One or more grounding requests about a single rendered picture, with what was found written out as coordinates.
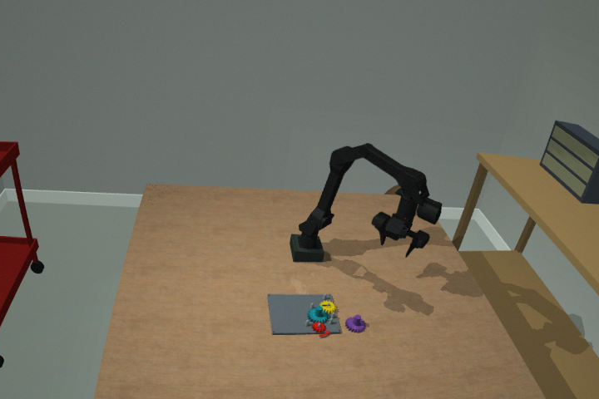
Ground purple gear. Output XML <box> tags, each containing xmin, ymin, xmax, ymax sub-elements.
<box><xmin>345</xmin><ymin>315</ymin><xmax>365</xmax><ymax>333</ymax></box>

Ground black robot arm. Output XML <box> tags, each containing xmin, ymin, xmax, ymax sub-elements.
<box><xmin>298</xmin><ymin>143</ymin><xmax>442</xmax><ymax>249</ymax></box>

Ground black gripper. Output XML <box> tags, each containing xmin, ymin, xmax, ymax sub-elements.
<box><xmin>372</xmin><ymin>210</ymin><xmax>430</xmax><ymax>258</ymax></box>

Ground yellow gear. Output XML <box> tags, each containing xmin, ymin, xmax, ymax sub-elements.
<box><xmin>320</xmin><ymin>300</ymin><xmax>336</xmax><ymax>314</ymax></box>

